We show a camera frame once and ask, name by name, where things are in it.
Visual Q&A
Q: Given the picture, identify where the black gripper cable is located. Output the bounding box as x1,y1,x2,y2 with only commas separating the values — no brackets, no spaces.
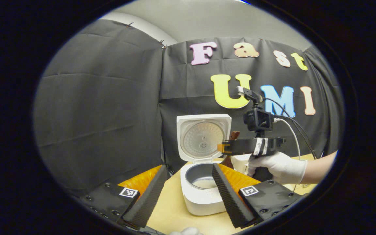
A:
263,98,317,160

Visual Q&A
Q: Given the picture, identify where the white rice cooker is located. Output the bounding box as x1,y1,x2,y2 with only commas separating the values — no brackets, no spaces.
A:
176,114,232,216

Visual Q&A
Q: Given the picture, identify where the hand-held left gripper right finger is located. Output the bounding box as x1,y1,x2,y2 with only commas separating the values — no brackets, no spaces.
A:
212,163,306,229

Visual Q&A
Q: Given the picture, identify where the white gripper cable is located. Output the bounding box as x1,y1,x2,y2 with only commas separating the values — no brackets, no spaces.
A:
274,118,301,193

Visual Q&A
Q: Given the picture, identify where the dark wooden spoon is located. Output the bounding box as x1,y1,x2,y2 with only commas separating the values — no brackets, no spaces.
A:
220,131,241,169

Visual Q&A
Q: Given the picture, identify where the black backdrop cloth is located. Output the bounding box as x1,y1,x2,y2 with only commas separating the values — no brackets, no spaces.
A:
33,19,345,193

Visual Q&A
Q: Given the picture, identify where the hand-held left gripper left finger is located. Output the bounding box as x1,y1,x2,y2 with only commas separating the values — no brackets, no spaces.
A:
77,165,169,229

